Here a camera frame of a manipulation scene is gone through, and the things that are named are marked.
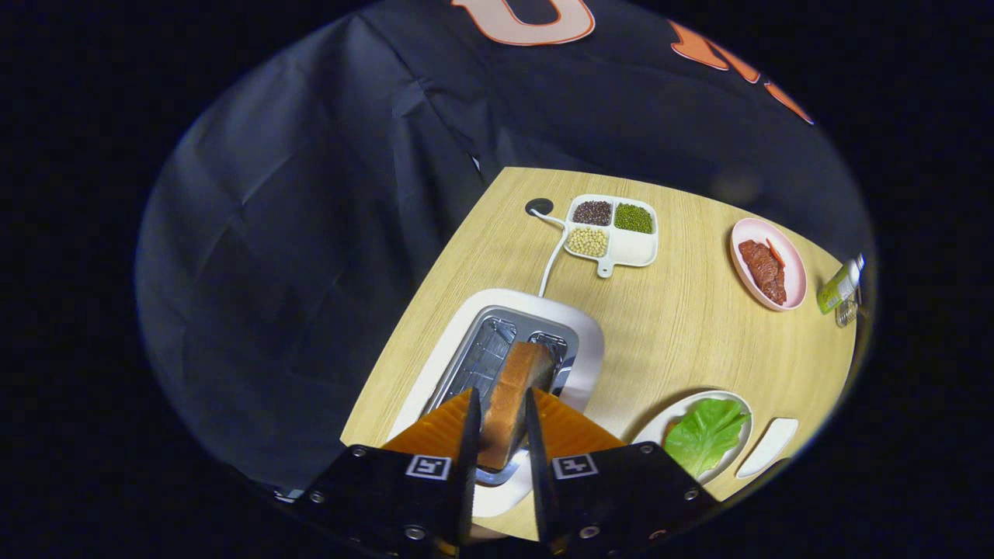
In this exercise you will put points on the pile of green beans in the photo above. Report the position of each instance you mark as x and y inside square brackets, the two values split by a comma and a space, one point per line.
[634, 218]

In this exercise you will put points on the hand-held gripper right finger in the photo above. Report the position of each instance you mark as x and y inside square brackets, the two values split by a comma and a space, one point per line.
[540, 481]

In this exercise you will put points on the white divided dish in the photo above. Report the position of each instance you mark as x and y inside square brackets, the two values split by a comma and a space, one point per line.
[633, 248]

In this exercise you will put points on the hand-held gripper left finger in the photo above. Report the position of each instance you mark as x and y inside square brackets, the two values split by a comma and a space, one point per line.
[468, 466]

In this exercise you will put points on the pile of yellow soybeans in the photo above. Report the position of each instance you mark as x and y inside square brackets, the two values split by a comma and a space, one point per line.
[588, 241]

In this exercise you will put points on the toasted bread slice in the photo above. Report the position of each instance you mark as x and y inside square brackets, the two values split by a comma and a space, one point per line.
[509, 404]

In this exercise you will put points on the white toaster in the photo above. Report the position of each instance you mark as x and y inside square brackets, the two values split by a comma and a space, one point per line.
[586, 334]

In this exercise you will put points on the white oblong plate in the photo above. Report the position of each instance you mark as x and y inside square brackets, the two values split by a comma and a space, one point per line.
[769, 446]

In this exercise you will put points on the brown meat slices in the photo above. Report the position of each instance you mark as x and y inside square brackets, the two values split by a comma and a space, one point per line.
[762, 272]

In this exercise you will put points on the green bottle with silver cap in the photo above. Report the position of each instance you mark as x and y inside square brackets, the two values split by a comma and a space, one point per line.
[837, 287]

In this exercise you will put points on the red sausage piece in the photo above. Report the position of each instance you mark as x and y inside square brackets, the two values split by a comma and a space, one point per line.
[775, 252]

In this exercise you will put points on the pink plate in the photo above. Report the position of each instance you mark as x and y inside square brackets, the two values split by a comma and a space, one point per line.
[792, 287]

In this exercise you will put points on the pile of dark red beans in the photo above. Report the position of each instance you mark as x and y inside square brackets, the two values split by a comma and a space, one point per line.
[592, 213]

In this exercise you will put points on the green lettuce leaf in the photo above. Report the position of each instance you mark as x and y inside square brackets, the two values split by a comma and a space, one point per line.
[707, 435]

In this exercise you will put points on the round white plate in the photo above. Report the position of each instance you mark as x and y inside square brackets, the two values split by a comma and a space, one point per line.
[652, 435]

